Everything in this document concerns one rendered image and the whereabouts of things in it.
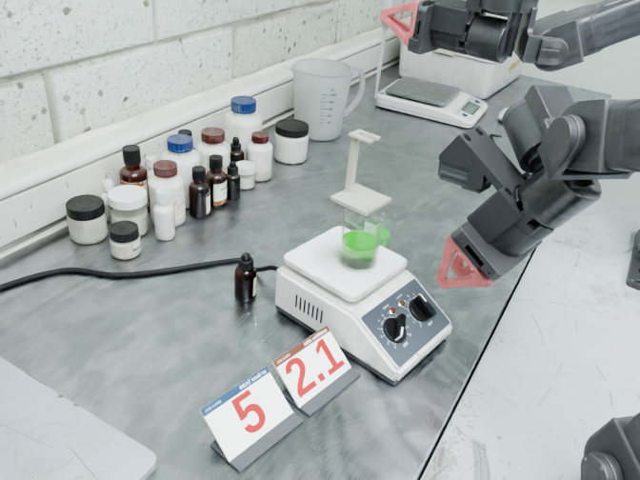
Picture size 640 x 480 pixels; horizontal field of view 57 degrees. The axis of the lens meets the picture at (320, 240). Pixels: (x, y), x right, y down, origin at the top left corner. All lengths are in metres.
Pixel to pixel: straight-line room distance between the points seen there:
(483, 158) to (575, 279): 0.43
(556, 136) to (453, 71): 1.22
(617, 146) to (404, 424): 0.36
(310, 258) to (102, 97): 0.47
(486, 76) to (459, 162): 1.10
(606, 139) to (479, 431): 0.35
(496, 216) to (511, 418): 0.24
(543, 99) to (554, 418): 0.36
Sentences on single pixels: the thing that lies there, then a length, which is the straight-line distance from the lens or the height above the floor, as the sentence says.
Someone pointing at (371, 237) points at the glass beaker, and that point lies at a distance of 0.70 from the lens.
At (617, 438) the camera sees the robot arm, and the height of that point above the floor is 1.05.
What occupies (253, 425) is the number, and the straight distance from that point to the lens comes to 0.64.
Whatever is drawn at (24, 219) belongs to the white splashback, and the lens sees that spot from 0.94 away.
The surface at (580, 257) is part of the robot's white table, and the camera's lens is 1.06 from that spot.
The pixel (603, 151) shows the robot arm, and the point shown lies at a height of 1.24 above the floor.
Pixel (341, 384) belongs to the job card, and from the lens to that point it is 0.70.
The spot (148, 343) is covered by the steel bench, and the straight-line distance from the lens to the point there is 0.75.
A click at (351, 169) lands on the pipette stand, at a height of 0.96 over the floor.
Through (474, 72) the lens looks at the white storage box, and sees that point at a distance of 1.73.
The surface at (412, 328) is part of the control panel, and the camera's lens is 0.73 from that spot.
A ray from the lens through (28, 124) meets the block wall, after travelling 0.96.
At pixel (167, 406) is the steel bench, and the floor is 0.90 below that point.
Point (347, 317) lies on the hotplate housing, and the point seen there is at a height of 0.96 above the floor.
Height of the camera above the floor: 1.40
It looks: 32 degrees down
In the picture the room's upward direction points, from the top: 6 degrees clockwise
